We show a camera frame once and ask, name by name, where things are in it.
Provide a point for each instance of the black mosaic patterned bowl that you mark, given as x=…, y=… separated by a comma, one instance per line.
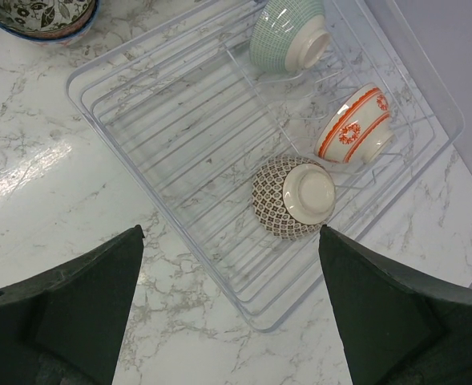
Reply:
x=292, y=196

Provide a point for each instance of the white wire dish rack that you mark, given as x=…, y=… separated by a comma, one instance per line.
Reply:
x=192, y=120

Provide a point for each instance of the pale green bowl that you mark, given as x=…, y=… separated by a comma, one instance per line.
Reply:
x=289, y=36

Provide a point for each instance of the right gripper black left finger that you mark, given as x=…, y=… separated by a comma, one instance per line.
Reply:
x=66, y=325

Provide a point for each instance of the orange white patterned bowl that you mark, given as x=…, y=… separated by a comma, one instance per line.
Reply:
x=359, y=130

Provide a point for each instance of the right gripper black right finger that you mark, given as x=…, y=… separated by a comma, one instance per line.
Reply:
x=397, y=325

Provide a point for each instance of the floral pink outside bowl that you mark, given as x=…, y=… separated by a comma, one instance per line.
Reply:
x=48, y=23

